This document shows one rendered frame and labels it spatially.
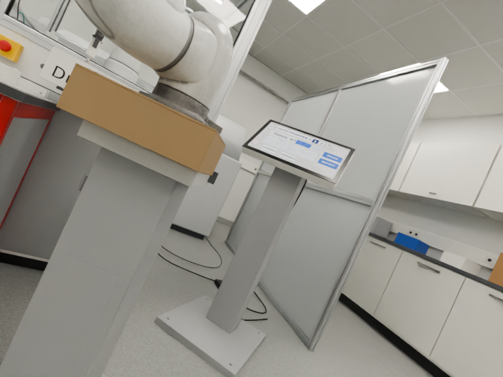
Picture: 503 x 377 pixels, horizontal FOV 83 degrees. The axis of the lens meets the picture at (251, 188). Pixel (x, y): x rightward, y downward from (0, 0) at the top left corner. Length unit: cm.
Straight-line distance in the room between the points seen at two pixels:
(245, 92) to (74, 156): 387
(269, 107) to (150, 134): 462
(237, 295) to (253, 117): 388
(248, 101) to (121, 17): 447
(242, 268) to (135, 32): 121
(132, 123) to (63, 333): 53
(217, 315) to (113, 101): 126
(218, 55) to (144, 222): 45
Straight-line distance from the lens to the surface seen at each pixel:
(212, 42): 79
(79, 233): 80
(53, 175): 155
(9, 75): 104
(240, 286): 158
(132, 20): 68
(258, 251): 153
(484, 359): 294
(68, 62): 120
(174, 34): 71
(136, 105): 67
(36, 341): 92
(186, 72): 75
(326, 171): 142
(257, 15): 179
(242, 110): 502
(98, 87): 71
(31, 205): 159
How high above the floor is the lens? 78
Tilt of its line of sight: level
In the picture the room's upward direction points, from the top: 25 degrees clockwise
